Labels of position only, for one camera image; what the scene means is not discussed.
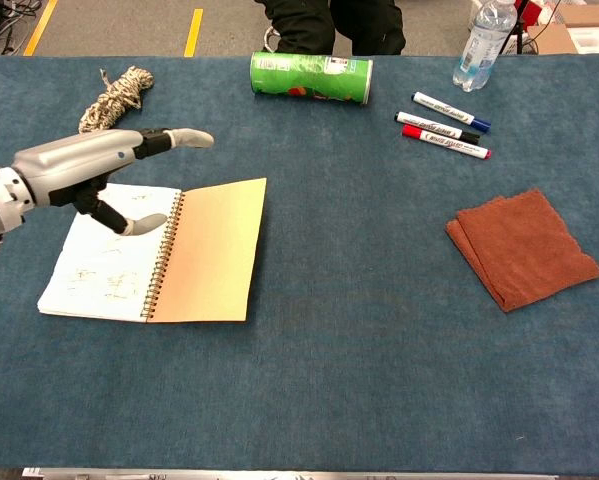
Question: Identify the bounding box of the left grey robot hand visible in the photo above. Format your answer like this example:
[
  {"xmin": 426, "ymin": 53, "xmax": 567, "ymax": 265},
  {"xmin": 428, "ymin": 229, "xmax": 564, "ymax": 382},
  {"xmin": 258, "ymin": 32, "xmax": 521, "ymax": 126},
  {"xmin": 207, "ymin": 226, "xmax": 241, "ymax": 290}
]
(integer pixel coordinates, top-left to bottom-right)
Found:
[{"xmin": 12, "ymin": 127, "xmax": 215, "ymax": 237}]

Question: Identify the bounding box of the tan spiral notebook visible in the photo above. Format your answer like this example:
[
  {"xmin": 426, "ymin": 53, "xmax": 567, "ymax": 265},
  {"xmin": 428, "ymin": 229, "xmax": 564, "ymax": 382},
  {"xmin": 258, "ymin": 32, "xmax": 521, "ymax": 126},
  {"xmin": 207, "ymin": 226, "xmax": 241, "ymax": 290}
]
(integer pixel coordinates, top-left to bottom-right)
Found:
[{"xmin": 37, "ymin": 177, "xmax": 268, "ymax": 324}]

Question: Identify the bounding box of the brown cloth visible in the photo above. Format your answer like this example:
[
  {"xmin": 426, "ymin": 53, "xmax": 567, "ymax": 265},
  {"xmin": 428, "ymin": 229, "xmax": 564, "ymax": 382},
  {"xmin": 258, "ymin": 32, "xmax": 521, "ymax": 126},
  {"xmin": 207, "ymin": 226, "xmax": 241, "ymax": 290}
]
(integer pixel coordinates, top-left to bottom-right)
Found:
[{"xmin": 445, "ymin": 188, "xmax": 599, "ymax": 314}]

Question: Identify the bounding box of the green chips can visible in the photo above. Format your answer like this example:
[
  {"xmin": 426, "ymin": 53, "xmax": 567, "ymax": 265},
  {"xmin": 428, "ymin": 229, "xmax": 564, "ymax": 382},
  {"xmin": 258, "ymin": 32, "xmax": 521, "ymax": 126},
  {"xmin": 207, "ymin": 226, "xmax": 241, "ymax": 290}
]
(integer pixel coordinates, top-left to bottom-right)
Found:
[{"xmin": 250, "ymin": 51, "xmax": 374, "ymax": 105}]

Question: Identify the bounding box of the person in black trousers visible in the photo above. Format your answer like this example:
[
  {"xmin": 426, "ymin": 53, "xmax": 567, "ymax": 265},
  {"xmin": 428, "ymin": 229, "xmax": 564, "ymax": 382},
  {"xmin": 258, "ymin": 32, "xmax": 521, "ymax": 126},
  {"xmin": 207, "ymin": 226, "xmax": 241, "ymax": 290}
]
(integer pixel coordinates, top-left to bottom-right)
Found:
[{"xmin": 255, "ymin": 0, "xmax": 407, "ymax": 57}]

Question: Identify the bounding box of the black-capped whiteboard marker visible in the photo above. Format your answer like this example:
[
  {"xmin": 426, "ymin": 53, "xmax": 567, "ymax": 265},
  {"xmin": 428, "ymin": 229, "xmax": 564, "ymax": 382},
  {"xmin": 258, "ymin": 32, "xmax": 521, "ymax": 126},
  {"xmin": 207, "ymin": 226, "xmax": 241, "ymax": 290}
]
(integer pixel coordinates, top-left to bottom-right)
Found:
[{"xmin": 394, "ymin": 110, "xmax": 481, "ymax": 146}]

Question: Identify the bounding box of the red-capped whiteboard marker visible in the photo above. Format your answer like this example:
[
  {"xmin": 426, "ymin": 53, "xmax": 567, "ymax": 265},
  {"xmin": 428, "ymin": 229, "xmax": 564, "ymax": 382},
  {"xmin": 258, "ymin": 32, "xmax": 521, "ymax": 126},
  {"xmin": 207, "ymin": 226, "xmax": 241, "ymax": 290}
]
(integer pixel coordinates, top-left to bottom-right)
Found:
[{"xmin": 401, "ymin": 124, "xmax": 493, "ymax": 161}]

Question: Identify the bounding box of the blue-capped whiteboard marker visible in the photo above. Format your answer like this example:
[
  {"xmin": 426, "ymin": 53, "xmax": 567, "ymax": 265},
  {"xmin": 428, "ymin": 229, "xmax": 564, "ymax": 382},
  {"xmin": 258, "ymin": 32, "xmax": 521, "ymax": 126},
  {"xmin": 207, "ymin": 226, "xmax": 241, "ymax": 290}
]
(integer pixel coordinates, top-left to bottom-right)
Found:
[{"xmin": 411, "ymin": 91, "xmax": 492, "ymax": 134}]

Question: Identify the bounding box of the clear plastic water bottle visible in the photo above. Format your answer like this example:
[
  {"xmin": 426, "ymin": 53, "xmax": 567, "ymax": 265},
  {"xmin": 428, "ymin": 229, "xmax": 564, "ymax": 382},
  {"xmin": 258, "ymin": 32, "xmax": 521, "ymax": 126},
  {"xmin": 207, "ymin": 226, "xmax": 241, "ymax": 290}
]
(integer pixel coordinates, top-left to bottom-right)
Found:
[{"xmin": 452, "ymin": 0, "xmax": 519, "ymax": 93}]

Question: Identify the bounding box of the cardboard box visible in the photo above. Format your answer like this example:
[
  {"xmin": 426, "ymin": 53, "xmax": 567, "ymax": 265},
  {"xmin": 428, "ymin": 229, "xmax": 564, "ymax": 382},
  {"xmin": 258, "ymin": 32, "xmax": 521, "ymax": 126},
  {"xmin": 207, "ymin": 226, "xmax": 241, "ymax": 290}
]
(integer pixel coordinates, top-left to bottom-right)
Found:
[{"xmin": 526, "ymin": 3, "xmax": 599, "ymax": 55}]

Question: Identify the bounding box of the beige braided rope bundle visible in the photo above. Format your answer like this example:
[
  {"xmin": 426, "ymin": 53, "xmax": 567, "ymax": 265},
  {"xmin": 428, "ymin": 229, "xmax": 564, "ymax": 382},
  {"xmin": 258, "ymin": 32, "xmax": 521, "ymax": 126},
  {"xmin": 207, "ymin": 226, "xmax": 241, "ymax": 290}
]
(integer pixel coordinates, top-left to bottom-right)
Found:
[{"xmin": 78, "ymin": 65, "xmax": 155, "ymax": 135}]

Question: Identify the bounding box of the aluminium table edge rail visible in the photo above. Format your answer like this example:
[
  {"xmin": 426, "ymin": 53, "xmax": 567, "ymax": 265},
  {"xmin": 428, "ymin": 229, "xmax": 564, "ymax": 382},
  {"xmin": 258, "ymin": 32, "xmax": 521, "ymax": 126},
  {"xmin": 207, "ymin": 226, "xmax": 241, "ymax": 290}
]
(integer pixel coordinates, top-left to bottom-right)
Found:
[{"xmin": 21, "ymin": 467, "xmax": 560, "ymax": 480}]

